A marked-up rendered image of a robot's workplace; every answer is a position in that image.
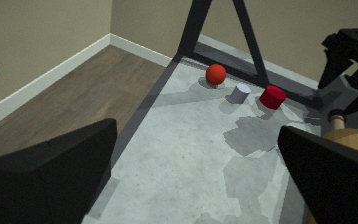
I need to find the grey cylinder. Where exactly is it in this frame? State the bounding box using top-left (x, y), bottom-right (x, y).
top-left (230, 83), bottom-right (251, 104)

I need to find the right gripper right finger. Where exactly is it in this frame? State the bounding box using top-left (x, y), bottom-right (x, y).
top-left (277, 126), bottom-right (358, 224)

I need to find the tan cardboard roll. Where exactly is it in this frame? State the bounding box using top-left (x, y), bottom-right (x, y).
top-left (306, 128), bottom-right (358, 224)

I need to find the tan cylindrical bar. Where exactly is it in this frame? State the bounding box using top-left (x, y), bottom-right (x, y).
top-left (328, 109), bottom-right (347, 131)

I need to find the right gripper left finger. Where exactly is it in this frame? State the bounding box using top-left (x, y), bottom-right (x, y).
top-left (0, 118), bottom-right (117, 224)

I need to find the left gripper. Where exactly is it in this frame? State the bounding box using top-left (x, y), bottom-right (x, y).
top-left (317, 33), bottom-right (358, 115)

